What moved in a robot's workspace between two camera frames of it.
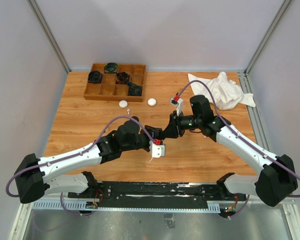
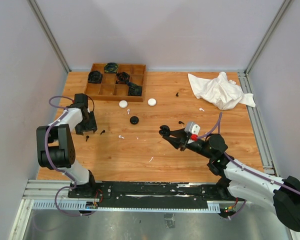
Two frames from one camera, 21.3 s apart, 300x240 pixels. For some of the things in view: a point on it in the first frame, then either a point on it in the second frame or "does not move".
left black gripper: x=153 y=132 to x=91 y=126
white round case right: x=151 y=102 does not move
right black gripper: x=173 y=130 to x=181 y=144
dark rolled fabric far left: x=94 y=77 does not move
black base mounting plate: x=152 y=196 does not move
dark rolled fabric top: x=111 y=68 does not move
